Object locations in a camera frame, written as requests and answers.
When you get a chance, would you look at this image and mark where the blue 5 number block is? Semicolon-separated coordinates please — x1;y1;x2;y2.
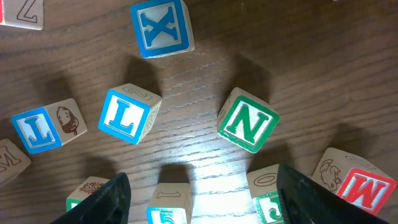
146;183;193;224

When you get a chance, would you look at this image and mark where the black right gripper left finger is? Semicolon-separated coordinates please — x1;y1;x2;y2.
52;172;131;224

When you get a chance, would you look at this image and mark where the green B letter block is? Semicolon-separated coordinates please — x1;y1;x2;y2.
66;176;109;212

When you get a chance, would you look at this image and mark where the blue X letter block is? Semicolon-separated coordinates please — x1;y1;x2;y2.
130;0;195;58

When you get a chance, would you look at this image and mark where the green J letter block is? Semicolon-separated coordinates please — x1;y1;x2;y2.
246;164;284;224

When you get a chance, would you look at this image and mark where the blue L letter block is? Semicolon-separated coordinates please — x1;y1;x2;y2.
98;83;162;144

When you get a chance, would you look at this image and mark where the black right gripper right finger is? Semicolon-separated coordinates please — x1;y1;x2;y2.
277;164;387;224

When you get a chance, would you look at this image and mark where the red M letter block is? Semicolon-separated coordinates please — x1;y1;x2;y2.
312;147;397;215

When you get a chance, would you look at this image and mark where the yellow S letter block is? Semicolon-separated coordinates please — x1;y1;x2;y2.
1;0;44;30

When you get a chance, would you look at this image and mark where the green N letter block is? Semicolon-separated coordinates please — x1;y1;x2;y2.
217;87;280;154

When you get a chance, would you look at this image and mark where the blue I letter block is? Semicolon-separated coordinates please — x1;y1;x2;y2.
11;98;88;154

